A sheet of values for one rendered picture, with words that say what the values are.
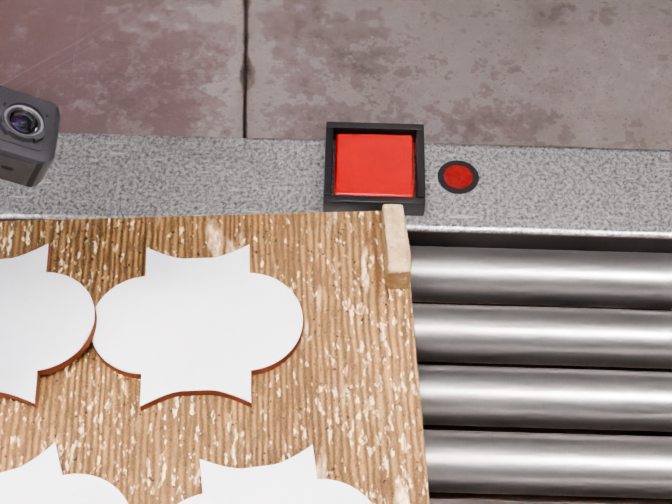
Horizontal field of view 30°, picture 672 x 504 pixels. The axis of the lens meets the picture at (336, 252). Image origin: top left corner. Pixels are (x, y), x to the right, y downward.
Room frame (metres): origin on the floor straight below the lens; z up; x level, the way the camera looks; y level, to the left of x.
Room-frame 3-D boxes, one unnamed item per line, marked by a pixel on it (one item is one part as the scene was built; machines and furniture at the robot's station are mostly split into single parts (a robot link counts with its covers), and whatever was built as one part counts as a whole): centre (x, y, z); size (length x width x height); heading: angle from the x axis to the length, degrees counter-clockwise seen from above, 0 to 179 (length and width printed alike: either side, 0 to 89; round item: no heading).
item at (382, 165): (0.58, -0.03, 0.92); 0.06 x 0.06 x 0.01; 0
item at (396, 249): (0.49, -0.04, 0.95); 0.06 x 0.02 x 0.03; 4
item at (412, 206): (0.58, -0.03, 0.92); 0.08 x 0.08 x 0.02; 0
